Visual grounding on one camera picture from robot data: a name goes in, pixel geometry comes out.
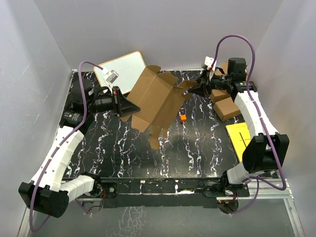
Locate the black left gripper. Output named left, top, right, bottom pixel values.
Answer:
left=87, top=86, right=140, bottom=117

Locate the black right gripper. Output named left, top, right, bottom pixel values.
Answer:
left=189, top=70, right=232, bottom=97

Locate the cardboard box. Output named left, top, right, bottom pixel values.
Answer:
left=121, top=65, right=198, bottom=150
left=215, top=61, right=228, bottom=76
left=213, top=97, right=241, bottom=121
left=210, top=89, right=230, bottom=103

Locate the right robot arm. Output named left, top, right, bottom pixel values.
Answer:
left=188, top=57, right=289, bottom=196

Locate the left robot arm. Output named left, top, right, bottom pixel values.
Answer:
left=18, top=79, right=140, bottom=218

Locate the yellow booklet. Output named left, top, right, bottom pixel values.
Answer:
left=225, top=122, right=251, bottom=162

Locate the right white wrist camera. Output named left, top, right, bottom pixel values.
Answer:
left=202, top=56, right=217, bottom=79

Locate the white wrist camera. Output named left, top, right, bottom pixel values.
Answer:
left=102, top=68, right=119, bottom=86
left=202, top=56, right=217, bottom=79

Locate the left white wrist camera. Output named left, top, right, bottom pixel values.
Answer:
left=102, top=68, right=119, bottom=86

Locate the whiteboard with orange frame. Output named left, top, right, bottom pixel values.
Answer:
left=93, top=51, right=146, bottom=94

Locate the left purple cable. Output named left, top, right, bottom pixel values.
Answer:
left=29, top=60, right=109, bottom=233

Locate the purple cable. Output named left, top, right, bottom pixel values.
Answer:
left=212, top=34, right=288, bottom=215
left=29, top=60, right=109, bottom=233

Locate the black base frame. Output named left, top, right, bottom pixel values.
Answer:
left=100, top=178, right=250, bottom=210

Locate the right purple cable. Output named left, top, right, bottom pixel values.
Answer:
left=212, top=34, right=288, bottom=215

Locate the aluminium rail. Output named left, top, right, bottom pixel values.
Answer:
left=27, top=179, right=294, bottom=200

